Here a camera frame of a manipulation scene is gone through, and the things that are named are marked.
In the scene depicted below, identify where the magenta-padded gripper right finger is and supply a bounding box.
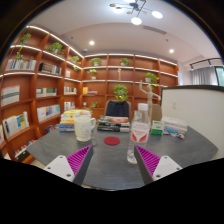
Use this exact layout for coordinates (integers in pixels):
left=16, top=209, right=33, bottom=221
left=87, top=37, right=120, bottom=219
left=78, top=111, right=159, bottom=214
left=133, top=144, right=183, bottom=186

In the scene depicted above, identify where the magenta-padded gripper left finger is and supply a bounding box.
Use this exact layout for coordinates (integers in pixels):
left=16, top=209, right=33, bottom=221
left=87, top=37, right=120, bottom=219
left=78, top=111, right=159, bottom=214
left=43, top=144, right=95, bottom=187

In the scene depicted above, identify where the clear plastic water bottle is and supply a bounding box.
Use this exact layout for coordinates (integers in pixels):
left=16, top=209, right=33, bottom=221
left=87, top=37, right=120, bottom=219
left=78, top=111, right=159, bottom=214
left=126, top=102, right=152, bottom=165

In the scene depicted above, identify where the green and white box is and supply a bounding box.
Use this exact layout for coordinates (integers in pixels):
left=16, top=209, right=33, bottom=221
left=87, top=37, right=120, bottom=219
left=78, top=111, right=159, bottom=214
left=150, top=120, right=166, bottom=136

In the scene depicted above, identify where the cream ceramic mug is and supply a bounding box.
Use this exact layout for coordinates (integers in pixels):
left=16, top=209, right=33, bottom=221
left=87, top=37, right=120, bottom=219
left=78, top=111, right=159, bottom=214
left=73, top=115, right=98, bottom=143

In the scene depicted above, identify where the white book stack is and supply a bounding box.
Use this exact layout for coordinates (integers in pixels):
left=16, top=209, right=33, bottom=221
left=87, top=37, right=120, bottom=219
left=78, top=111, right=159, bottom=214
left=160, top=115, right=189, bottom=136

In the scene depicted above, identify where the colourful book stack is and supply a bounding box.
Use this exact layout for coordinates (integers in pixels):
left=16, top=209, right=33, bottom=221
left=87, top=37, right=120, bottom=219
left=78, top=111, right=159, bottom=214
left=58, top=109, right=93, bottom=133

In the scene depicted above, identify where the tan chair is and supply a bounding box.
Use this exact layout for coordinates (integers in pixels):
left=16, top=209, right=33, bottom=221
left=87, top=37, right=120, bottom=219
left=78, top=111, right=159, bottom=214
left=151, top=103, right=163, bottom=123

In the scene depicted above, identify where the flat round red coaster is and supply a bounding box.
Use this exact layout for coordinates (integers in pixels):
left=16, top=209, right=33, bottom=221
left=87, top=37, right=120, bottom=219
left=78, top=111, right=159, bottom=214
left=103, top=135, right=121, bottom=147

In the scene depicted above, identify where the dark book stack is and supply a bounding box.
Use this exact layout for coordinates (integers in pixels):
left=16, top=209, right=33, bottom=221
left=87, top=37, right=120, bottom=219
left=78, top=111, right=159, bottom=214
left=96, top=115, right=131, bottom=133

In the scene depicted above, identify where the wooden artist mannequin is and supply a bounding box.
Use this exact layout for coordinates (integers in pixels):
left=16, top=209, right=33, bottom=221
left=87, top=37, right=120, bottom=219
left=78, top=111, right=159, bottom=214
left=138, top=79, right=162, bottom=124

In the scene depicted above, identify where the dark office chair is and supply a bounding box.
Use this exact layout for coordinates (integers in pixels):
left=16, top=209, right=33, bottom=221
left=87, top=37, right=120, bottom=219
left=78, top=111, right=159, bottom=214
left=103, top=99, right=132, bottom=118

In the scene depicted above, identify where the wooden shelf unit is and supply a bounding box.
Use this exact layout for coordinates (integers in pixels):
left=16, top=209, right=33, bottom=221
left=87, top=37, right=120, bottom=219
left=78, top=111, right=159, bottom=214
left=0, top=24, right=180, bottom=164

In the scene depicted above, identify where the grey window curtain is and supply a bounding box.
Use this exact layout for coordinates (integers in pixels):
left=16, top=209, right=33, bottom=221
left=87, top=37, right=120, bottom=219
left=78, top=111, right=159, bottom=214
left=191, top=66, right=219, bottom=86

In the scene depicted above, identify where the round-bulb ceiling chandelier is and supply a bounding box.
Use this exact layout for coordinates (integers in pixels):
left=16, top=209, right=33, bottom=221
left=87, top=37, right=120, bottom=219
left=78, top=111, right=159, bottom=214
left=109, top=0, right=164, bottom=26

